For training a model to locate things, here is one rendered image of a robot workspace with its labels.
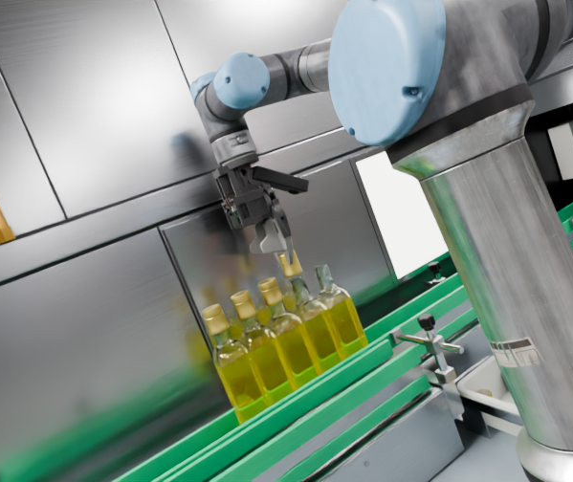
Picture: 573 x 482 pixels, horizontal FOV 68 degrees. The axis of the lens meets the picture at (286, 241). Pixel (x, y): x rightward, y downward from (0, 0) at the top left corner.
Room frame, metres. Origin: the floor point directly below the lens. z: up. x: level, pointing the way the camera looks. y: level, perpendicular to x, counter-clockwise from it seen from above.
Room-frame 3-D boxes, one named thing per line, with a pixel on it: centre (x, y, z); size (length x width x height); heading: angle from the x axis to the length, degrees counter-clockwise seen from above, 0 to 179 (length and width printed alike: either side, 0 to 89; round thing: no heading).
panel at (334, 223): (1.04, -0.19, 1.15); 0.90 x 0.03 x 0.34; 114
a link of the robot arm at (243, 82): (0.71, -0.03, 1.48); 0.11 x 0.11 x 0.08; 24
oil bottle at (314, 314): (0.81, 0.01, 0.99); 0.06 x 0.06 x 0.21; 24
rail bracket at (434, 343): (0.75, -0.17, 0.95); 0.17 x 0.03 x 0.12; 24
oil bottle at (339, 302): (0.83, -0.04, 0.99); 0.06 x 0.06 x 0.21; 26
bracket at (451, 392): (0.76, -0.16, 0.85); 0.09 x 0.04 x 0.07; 24
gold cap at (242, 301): (0.76, 0.11, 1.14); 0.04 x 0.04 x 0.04
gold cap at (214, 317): (0.73, 0.17, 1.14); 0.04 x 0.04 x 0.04
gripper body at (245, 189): (0.79, 0.03, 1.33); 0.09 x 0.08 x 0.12; 114
